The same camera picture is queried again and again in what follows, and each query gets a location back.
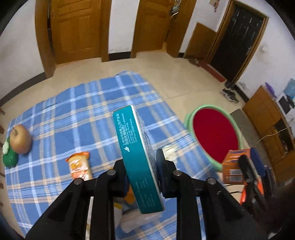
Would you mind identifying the orange cardboard box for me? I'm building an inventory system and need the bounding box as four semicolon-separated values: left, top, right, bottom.
222;148;250;184

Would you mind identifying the clear plastic bag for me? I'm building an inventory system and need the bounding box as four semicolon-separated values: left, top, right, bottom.
114;202;162;233

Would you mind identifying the teal cardboard box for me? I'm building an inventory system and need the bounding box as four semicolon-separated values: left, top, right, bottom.
113;105;164;214

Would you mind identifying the grey floor mat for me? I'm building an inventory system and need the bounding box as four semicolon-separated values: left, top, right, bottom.
230;109;271;167

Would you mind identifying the wooden cabinet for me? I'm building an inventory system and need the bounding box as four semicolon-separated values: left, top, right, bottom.
242;86;294;185

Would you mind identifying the orange snack packet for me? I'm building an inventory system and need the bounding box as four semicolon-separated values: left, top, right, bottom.
65;152;93;181

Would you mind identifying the red bin with green rim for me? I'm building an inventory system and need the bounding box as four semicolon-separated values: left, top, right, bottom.
184;104;244;172

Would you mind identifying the blue plaid tablecloth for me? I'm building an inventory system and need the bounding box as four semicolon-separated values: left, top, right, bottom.
5;72;216;234

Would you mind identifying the pair of sneakers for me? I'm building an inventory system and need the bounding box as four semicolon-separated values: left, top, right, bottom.
221;80;239;104

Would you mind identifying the water dispenser bottle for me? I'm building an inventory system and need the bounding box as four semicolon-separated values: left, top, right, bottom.
284;78;295;99

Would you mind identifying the brown apple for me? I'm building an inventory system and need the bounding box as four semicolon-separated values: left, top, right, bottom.
10;124;32;155

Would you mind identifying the green flower-shaped container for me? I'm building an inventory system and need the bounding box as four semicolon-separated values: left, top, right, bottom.
2;137;18;168

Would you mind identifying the dark entrance door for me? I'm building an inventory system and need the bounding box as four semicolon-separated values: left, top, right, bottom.
205;1;268;87

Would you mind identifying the middle wooden door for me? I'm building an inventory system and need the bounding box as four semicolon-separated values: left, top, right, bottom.
131;1;196;58

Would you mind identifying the wooden door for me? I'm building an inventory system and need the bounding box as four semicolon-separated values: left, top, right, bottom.
131;1;196;58
35;1;112;78

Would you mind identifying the left wooden door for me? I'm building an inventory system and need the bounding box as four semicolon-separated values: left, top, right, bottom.
35;1;112;78

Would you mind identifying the small wooden wall panel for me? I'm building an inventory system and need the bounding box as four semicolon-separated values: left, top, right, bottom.
184;23;217;60

